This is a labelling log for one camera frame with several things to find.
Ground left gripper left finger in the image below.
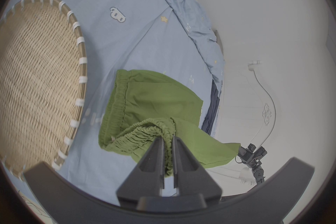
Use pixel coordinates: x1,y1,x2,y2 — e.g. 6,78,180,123
117,137,164,208

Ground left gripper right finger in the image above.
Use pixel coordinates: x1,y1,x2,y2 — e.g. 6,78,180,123
173,137,222,205

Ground green shorts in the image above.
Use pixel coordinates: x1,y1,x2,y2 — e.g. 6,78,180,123
98,69,241,177

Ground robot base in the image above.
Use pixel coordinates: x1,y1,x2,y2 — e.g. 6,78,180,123
237,167,254,186

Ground dark blue garment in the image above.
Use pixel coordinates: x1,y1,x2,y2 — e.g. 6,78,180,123
201,79,223,137

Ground bed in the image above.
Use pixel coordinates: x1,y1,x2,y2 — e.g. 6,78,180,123
0,0,277,201

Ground round woven basket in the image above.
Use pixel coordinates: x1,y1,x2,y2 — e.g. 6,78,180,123
0,0,87,180

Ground pale blue quilt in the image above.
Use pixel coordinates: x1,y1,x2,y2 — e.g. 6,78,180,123
123,0,226,83

